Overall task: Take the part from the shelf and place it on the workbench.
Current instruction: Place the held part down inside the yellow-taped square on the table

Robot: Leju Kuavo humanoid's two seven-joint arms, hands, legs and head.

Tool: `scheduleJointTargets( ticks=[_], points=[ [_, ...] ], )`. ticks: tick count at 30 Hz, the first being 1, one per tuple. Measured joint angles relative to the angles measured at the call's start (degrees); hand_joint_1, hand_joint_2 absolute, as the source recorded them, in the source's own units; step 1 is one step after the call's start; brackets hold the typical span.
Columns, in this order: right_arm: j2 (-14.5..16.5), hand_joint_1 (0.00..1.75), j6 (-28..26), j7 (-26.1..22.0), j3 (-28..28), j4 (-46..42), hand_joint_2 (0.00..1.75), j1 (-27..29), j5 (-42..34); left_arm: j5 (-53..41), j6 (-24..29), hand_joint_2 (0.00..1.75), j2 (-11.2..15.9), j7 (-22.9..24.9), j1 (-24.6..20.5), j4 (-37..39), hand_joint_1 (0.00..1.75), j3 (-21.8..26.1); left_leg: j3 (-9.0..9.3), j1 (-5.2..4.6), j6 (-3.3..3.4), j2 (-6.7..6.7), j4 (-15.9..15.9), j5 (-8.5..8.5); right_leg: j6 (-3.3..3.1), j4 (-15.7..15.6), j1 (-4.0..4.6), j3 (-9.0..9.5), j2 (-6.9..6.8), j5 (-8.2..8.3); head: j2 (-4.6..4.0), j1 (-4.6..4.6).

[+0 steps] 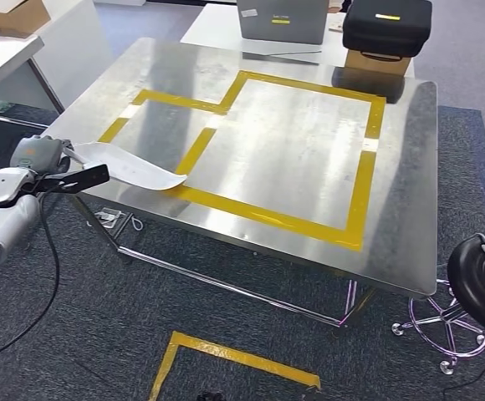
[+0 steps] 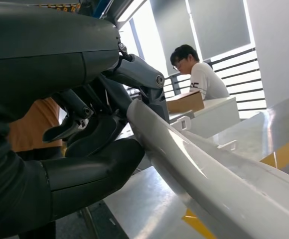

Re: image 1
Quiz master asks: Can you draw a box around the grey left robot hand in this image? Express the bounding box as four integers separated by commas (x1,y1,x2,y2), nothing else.
9,134,76,177

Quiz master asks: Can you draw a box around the white curved plastic part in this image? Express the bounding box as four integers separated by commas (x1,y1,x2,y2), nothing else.
64,141,188,192

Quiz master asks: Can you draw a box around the steel workbench table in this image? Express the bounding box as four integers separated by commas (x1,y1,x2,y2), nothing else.
41,37,439,327

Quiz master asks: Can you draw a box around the steel side table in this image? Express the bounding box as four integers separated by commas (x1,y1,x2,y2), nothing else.
0,0,66,131

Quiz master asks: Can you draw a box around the open cardboard box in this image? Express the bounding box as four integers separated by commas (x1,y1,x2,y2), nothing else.
0,0,52,38

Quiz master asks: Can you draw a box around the white table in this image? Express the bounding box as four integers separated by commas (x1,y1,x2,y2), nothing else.
179,3,415,79

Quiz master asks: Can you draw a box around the grey laptop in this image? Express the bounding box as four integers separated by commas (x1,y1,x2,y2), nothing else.
236,0,330,66

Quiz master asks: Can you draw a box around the black carrying case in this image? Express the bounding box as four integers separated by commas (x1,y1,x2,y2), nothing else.
341,0,434,59

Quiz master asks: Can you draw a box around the black round stool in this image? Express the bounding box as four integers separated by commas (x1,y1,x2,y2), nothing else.
391,233,485,376

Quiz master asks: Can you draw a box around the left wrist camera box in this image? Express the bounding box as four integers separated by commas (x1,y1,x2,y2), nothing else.
29,163,110,195

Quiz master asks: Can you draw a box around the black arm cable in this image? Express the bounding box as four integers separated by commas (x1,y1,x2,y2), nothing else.
0,190,61,367

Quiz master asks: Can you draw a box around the black power cable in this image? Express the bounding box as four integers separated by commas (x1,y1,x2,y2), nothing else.
443,362,485,401

